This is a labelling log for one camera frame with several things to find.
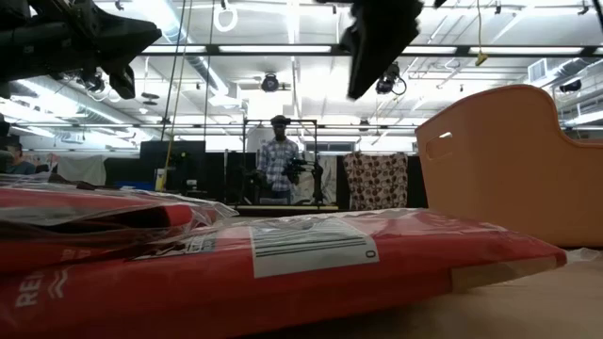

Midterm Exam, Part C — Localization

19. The black ceiling rail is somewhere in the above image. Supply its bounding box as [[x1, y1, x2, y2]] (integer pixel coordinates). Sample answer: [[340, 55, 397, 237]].
[[140, 43, 603, 58]]

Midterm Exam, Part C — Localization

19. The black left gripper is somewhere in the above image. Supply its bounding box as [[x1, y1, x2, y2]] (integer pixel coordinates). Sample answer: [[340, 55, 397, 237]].
[[0, 0, 163, 100]]

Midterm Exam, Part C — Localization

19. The orange plastic basket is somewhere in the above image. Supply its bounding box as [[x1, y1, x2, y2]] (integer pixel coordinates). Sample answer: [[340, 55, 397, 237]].
[[415, 84, 603, 249]]

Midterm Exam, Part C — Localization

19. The yellow cord with hook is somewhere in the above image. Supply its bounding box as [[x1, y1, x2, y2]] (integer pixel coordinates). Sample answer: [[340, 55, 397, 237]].
[[474, 0, 489, 67]]

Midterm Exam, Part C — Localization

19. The black hanging cable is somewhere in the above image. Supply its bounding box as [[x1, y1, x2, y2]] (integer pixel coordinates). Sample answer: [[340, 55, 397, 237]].
[[159, 0, 188, 141]]

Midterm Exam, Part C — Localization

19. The brown spotted cloth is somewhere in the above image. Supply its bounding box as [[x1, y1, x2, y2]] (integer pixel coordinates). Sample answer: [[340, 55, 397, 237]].
[[342, 151, 410, 211]]

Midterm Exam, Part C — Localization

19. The black metal frame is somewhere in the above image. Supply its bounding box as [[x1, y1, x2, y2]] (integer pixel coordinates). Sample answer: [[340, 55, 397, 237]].
[[241, 118, 319, 206]]

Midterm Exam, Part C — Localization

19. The white looped cable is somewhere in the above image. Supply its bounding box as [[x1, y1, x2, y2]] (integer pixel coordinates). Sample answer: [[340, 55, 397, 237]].
[[213, 0, 239, 33]]

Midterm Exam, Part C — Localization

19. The black ceiling camera with cable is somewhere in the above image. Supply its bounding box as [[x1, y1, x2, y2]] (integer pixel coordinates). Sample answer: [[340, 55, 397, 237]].
[[375, 63, 408, 96]]

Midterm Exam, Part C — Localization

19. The round black ceiling camera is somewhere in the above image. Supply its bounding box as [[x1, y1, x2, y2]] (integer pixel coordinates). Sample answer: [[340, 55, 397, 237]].
[[260, 73, 282, 94]]

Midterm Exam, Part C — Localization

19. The standing person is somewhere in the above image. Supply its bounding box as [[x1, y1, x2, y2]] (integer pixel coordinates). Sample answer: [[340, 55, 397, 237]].
[[256, 115, 302, 204]]

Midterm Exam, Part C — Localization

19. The white draped cloth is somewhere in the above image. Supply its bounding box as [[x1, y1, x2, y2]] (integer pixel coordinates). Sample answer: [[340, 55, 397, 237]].
[[56, 153, 107, 186]]

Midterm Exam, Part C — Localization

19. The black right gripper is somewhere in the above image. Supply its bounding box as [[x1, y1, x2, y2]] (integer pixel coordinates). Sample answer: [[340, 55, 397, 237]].
[[315, 0, 425, 100]]

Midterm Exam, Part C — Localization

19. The front red packet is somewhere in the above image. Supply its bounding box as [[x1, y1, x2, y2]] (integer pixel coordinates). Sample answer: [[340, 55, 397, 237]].
[[0, 208, 569, 339]]

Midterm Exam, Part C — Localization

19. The seated person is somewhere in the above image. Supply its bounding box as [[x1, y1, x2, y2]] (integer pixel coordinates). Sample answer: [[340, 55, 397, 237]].
[[3, 140, 38, 176]]

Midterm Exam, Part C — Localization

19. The yellow hanging cable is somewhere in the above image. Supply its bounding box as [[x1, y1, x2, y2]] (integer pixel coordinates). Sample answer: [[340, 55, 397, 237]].
[[162, 0, 194, 189]]

